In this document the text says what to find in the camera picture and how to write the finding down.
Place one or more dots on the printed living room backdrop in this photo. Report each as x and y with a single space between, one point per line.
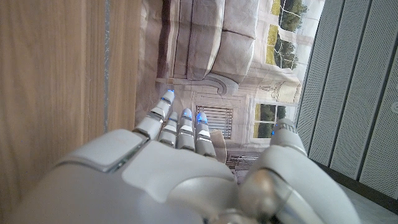
217 46

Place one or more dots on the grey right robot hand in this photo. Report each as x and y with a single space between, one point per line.
155 186

